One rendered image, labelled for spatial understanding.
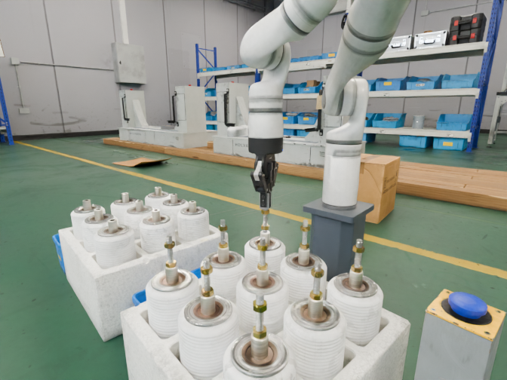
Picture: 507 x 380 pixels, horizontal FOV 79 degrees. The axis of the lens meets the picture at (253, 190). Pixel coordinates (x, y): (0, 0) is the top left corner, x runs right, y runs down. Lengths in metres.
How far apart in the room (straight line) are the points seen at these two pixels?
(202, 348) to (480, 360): 0.35
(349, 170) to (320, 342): 0.46
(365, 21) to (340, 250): 0.53
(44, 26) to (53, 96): 1.18
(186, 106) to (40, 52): 3.73
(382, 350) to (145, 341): 0.39
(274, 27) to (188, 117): 3.25
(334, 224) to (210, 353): 0.47
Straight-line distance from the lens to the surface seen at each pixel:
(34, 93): 6.86
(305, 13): 0.59
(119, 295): 0.87
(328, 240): 0.85
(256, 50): 0.63
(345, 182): 0.82
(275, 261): 0.71
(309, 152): 2.60
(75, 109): 7.04
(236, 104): 3.31
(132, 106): 5.03
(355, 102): 0.80
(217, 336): 0.50
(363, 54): 0.67
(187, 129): 3.81
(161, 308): 0.59
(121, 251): 0.86
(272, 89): 0.64
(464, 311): 0.47
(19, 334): 1.05
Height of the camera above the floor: 0.56
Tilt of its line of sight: 15 degrees down
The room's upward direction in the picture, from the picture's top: straight up
